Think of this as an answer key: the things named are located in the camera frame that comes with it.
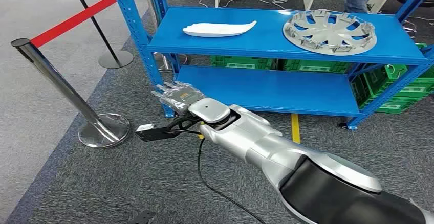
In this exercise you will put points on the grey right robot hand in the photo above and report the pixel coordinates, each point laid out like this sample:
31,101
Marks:
179,95

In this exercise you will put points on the silver wheel hubcap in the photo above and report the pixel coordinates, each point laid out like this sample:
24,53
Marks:
330,32

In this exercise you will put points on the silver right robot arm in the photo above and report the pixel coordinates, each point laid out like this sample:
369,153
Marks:
257,141

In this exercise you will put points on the white plastic car part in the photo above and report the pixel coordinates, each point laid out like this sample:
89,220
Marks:
217,29

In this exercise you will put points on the blue metal shelf rack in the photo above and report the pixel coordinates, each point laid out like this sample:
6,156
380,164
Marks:
237,43

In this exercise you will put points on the chrome stanchion base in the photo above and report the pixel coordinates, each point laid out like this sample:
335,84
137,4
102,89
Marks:
162,66

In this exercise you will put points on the yellow floor tape square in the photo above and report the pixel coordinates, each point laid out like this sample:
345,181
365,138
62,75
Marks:
295,127

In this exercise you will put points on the red barrier belt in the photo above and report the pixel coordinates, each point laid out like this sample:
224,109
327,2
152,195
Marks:
74,19

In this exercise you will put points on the chrome stool base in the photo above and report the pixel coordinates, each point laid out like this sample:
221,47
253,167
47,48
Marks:
410,29

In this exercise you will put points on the black stool seat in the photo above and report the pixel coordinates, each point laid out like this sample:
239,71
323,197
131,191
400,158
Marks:
413,0

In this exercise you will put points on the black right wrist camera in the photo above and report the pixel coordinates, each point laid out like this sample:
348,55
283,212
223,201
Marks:
152,135

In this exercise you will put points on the black stanchion post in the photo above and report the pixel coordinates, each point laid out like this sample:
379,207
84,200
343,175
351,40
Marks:
115,59

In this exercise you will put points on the chrome stanchion post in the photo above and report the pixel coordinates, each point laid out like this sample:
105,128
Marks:
57,80

